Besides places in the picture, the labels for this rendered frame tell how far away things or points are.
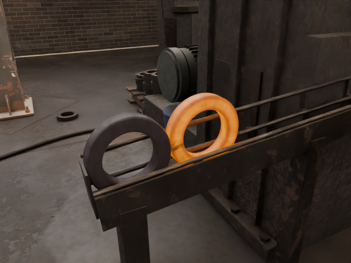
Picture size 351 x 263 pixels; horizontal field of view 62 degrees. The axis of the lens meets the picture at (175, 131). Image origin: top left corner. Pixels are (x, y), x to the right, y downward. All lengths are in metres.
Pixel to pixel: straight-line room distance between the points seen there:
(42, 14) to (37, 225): 5.39
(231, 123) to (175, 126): 0.15
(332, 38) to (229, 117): 0.44
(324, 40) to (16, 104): 2.73
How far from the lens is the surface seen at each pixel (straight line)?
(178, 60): 1.94
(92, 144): 0.58
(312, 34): 1.02
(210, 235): 1.41
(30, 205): 1.76
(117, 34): 6.87
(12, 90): 3.13
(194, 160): 0.66
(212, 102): 0.66
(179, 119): 0.63
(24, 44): 6.64
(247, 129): 0.81
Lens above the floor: 0.97
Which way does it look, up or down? 24 degrees down
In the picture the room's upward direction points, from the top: 1 degrees counter-clockwise
